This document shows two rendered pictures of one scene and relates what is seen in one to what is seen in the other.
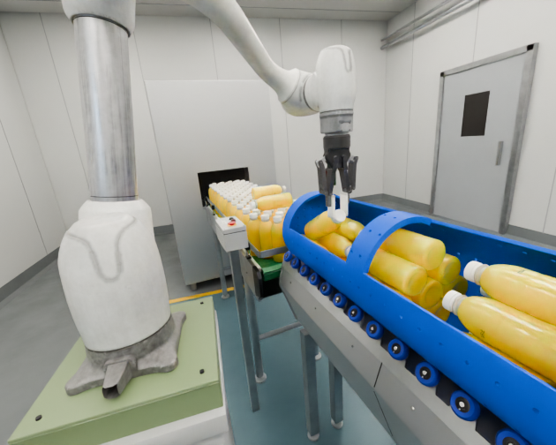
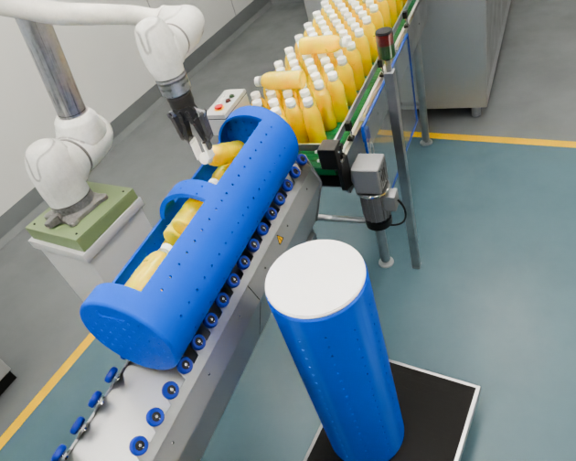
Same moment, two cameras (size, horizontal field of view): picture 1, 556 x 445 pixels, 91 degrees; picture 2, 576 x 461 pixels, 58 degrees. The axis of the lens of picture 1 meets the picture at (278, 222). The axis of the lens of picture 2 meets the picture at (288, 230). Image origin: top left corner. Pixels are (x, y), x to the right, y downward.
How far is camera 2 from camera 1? 1.62 m
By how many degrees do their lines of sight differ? 53
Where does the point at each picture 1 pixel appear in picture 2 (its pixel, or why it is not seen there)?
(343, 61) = (142, 45)
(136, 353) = (60, 213)
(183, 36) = not seen: outside the picture
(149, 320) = (62, 201)
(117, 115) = (48, 69)
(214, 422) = (80, 256)
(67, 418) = (37, 229)
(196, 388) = (69, 240)
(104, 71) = (31, 44)
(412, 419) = not seen: hidden behind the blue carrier
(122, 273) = (41, 178)
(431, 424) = not seen: hidden behind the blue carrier
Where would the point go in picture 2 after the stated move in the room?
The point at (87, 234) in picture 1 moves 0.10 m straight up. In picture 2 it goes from (27, 157) to (9, 132)
